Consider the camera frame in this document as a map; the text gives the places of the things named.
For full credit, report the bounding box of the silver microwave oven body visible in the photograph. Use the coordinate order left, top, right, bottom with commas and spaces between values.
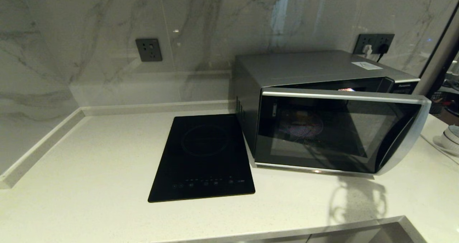
234, 50, 421, 157

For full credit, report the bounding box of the white sheet of paper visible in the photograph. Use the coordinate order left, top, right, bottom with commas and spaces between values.
351, 62, 383, 71

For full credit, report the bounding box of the black induction cooktop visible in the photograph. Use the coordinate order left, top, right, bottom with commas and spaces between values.
148, 114, 256, 203

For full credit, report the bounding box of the black power plug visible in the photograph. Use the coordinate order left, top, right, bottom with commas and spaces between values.
376, 43, 389, 63

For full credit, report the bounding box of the white ceramic bowl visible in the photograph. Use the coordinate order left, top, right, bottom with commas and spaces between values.
444, 125, 459, 145

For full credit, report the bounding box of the single grey wall socket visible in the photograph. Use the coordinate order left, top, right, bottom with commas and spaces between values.
136, 38, 163, 62

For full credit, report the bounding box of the double grey wall socket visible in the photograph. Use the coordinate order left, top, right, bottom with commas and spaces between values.
353, 34, 395, 55

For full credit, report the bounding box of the white power cable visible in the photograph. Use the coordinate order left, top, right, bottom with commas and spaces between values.
420, 133, 449, 154

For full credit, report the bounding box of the black wire basket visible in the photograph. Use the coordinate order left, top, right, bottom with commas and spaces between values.
429, 91, 449, 115

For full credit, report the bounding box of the dark metal door frame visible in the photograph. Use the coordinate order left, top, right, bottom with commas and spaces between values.
412, 1, 459, 97

